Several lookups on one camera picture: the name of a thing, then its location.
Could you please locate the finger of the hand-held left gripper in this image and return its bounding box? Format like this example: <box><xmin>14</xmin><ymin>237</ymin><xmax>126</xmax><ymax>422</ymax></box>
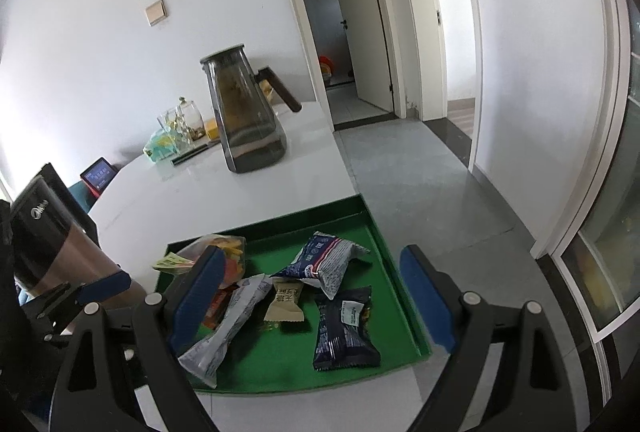
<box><xmin>20</xmin><ymin>271</ymin><xmax>132</xmax><ymax>349</ymax></box>

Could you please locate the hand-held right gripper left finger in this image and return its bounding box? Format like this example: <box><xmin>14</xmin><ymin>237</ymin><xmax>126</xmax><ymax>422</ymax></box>
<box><xmin>47</xmin><ymin>245</ymin><xmax>228</xmax><ymax>432</ymax></box>

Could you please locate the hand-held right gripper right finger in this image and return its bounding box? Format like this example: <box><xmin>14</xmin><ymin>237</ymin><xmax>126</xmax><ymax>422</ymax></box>
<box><xmin>400</xmin><ymin>243</ymin><xmax>601</xmax><ymax>432</ymax></box>

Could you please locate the orange red snack packet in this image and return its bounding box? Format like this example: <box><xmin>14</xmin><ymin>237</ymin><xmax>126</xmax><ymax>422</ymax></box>
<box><xmin>201</xmin><ymin>287</ymin><xmax>237</xmax><ymax>331</ymax></box>

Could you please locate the grey snack packet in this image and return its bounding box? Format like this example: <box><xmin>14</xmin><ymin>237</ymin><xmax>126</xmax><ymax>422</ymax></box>
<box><xmin>177</xmin><ymin>274</ymin><xmax>274</xmax><ymax>389</ymax></box>

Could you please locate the green and yellow snack packet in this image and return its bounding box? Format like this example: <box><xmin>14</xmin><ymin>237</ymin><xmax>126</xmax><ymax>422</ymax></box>
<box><xmin>152</xmin><ymin>252</ymin><xmax>195</xmax><ymax>274</ymax></box>

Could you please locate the clear bag of orange snacks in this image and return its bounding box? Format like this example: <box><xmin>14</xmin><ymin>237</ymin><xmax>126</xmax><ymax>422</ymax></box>
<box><xmin>192</xmin><ymin>235</ymin><xmax>248</xmax><ymax>289</ymax></box>

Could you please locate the beige candy packet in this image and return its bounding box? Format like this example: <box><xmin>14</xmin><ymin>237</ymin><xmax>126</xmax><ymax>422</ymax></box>
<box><xmin>263</xmin><ymin>277</ymin><xmax>307</xmax><ymax>322</ymax></box>

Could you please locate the dark navy snack packet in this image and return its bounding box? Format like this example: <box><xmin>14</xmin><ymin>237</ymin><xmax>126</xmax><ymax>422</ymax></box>
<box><xmin>313</xmin><ymin>286</ymin><xmax>382</xmax><ymax>371</ymax></box>

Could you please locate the blue and white snack packet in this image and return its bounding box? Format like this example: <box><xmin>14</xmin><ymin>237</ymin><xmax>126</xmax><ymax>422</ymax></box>
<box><xmin>269</xmin><ymin>231</ymin><xmax>372</xmax><ymax>301</ymax></box>

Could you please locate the green tray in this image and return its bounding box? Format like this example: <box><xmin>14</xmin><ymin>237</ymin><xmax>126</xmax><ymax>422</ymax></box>
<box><xmin>155</xmin><ymin>193</ymin><xmax>432</xmax><ymax>394</ymax></box>

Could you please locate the brown steel appliance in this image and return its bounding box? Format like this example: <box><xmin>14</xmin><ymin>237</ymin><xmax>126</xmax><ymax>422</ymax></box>
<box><xmin>10</xmin><ymin>176</ymin><xmax>127</xmax><ymax>300</ymax></box>

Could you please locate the small display with red case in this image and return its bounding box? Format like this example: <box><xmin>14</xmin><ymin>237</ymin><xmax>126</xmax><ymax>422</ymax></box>
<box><xmin>80</xmin><ymin>157</ymin><xmax>119</xmax><ymax>199</ymax></box>

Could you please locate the black flat strip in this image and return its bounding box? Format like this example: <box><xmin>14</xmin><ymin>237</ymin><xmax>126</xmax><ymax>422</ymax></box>
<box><xmin>171</xmin><ymin>139</ymin><xmax>221</xmax><ymax>165</ymax></box>

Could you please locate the green plastic packet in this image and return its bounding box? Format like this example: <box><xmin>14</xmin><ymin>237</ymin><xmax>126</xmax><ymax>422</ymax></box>
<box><xmin>144</xmin><ymin>132</ymin><xmax>177</xmax><ymax>163</ymax></box>

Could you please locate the glass jar with lid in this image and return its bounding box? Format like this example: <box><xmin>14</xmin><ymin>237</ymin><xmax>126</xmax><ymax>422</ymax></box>
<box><xmin>176</xmin><ymin>96</ymin><xmax>207</xmax><ymax>140</ymax></box>

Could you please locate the glass door cabinet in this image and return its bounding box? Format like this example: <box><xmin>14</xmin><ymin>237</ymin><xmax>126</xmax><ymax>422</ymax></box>
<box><xmin>550</xmin><ymin>0</ymin><xmax>640</xmax><ymax>343</ymax></box>

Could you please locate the white door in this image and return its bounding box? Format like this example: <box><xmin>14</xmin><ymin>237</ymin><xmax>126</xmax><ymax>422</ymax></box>
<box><xmin>327</xmin><ymin>0</ymin><xmax>402</xmax><ymax>119</ymax></box>

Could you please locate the glass kettle with brown handle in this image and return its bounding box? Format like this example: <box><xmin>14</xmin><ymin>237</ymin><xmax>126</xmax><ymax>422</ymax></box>
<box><xmin>200</xmin><ymin>43</ymin><xmax>303</xmax><ymax>174</ymax></box>

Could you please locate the beige wall switch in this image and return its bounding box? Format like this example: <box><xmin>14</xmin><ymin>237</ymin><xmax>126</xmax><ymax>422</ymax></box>
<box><xmin>145</xmin><ymin>0</ymin><xmax>168</xmax><ymax>27</ymax></box>

